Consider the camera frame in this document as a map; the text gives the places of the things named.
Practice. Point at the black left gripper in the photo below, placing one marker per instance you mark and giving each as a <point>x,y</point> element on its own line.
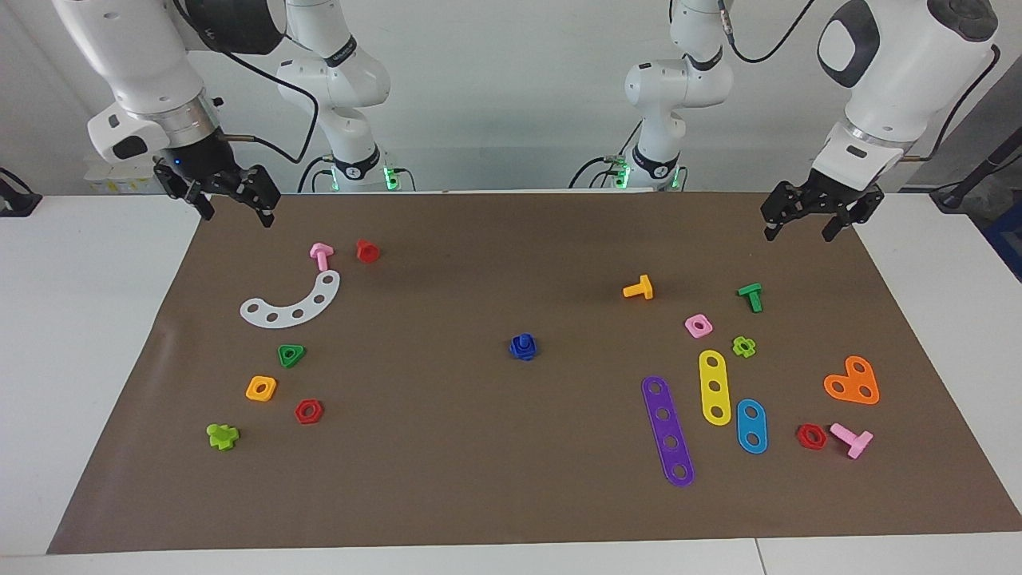
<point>834,196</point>

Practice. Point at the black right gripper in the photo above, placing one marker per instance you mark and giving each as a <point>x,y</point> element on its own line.
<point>200,164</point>

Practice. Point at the blue plastic screw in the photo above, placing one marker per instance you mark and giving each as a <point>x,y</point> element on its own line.
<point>524,339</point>

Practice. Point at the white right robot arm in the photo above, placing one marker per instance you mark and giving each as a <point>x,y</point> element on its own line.
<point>136,56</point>

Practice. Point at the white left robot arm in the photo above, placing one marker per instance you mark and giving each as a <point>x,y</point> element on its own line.
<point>894,72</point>

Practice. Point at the green plastic screw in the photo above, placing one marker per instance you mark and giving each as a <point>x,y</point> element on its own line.
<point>753,297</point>

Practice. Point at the pink plastic screw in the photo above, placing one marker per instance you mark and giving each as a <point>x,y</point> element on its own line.
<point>858,442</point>
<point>322,255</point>

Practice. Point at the white box with yellow labels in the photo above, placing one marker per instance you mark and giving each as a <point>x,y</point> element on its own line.
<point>120,180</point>

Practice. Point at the white curved perforated plate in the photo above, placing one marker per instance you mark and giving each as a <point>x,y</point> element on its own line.
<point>284,318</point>

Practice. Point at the red plastic screw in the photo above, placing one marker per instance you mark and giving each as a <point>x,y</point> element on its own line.
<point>367,252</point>

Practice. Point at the lime cross plastic nut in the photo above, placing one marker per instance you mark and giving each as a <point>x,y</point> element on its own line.
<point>751,345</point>

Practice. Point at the pink square plastic nut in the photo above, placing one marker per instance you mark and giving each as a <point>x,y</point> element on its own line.
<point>707,329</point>

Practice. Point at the black stand leg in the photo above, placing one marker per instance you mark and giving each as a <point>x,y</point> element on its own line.
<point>970,180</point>

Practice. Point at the green triangle plastic nut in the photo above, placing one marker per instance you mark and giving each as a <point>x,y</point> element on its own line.
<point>299,351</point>

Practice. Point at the orange three-hole corner plate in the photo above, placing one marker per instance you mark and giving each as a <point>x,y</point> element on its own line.
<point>851,382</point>

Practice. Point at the orange plastic screw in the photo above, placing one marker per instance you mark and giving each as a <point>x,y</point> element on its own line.
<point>643,287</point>

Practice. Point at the yellow three-hole strip plate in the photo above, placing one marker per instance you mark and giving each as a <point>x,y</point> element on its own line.
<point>714,375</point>

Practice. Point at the orange square plastic nut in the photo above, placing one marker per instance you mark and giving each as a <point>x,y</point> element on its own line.
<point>251,393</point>

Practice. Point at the blue crate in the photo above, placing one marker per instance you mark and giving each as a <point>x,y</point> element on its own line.
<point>1008,239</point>

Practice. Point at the black table clamp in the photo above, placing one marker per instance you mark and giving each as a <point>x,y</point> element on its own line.
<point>16,204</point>

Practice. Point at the blue two-hole strip plate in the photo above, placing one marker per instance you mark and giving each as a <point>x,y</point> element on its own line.
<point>751,426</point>

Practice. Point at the red hexagon plastic nut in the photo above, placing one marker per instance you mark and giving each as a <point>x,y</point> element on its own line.
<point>318,412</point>
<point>821,438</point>

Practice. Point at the lime cross-head plastic screw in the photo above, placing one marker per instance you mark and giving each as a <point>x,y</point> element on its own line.
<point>222,438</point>

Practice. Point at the purple four-hole strip plate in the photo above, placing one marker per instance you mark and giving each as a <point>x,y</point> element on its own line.
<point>668,428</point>

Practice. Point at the brown table mat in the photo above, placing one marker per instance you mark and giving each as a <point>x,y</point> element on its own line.
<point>479,447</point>

